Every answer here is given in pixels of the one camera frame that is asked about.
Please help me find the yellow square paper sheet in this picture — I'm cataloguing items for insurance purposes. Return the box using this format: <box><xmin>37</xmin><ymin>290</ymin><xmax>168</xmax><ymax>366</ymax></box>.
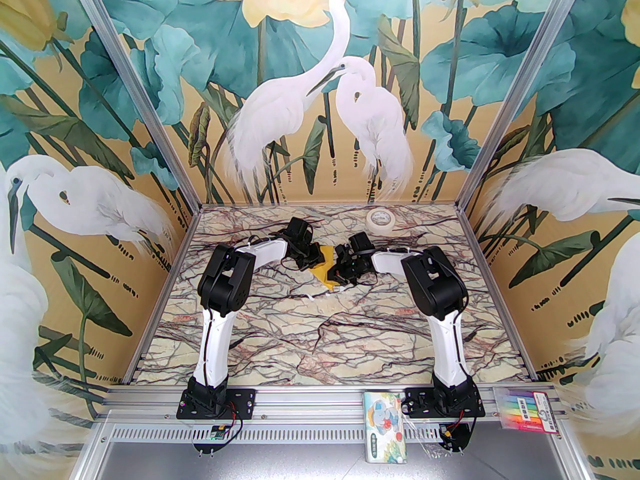
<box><xmin>309</xmin><ymin>245</ymin><xmax>346</xmax><ymax>291</ymax></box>

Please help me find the masking tape roll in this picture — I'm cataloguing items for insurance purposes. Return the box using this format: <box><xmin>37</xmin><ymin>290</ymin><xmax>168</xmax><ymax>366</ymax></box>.
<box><xmin>366</xmin><ymin>208</ymin><xmax>397</xmax><ymax>233</ymax></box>

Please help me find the cartoon print tissue pack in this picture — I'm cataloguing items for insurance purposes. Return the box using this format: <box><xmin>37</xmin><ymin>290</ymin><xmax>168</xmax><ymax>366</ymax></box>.
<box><xmin>361</xmin><ymin>391</ymin><xmax>407</xmax><ymax>465</ymax></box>

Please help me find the perforated metal strip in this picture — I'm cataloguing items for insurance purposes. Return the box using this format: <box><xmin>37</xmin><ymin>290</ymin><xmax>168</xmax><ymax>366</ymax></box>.
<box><xmin>97</xmin><ymin>422</ymin><xmax>563</xmax><ymax>443</ymax></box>

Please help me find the clear plastic bag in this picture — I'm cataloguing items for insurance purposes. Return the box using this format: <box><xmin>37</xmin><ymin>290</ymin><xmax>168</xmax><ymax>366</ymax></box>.
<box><xmin>407</xmin><ymin>415</ymin><xmax>443</xmax><ymax>461</ymax></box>

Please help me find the pack of coloured markers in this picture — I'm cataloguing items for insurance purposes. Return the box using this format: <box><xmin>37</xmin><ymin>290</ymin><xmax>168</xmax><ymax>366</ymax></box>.
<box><xmin>492</xmin><ymin>387</ymin><xmax>564</xmax><ymax>437</ymax></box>

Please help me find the left black wrist camera box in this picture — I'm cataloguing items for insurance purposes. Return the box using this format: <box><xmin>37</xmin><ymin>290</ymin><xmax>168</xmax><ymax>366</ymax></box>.
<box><xmin>286</xmin><ymin>217</ymin><xmax>314</xmax><ymax>244</ymax></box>

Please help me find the aluminium table side rail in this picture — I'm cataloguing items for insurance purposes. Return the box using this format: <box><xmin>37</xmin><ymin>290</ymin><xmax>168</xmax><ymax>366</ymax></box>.
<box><xmin>120</xmin><ymin>207</ymin><xmax>203</xmax><ymax>385</ymax></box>
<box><xmin>456</xmin><ymin>207</ymin><xmax>540</xmax><ymax>384</ymax></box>

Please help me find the aluminium frame rail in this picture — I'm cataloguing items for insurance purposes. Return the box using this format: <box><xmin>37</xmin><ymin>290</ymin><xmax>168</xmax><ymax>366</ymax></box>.
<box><xmin>95</xmin><ymin>383</ymin><xmax>573</xmax><ymax>421</ymax></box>

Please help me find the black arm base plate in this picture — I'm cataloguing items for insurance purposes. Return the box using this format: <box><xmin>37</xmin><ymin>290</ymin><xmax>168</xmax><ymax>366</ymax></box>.
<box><xmin>177</xmin><ymin>387</ymin><xmax>257</xmax><ymax>422</ymax></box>
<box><xmin>402</xmin><ymin>387</ymin><xmax>487</xmax><ymax>420</ymax></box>

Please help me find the red black power cable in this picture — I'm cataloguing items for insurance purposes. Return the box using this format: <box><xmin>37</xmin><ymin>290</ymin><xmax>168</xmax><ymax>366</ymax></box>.
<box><xmin>220</xmin><ymin>402</ymin><xmax>247</xmax><ymax>442</ymax></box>
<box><xmin>439</xmin><ymin>408</ymin><xmax>482</xmax><ymax>443</ymax></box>

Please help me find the black curved bracket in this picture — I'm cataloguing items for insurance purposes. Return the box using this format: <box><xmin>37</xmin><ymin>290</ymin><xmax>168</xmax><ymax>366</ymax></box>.
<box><xmin>436</xmin><ymin>418</ymin><xmax>477</xmax><ymax>455</ymax></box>

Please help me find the aluminium frame post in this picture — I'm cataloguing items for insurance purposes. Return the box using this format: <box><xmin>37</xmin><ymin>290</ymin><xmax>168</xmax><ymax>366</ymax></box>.
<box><xmin>457</xmin><ymin>0</ymin><xmax>594</xmax><ymax>210</ymax></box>
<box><xmin>64</xmin><ymin>0</ymin><xmax>202</xmax><ymax>210</ymax></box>

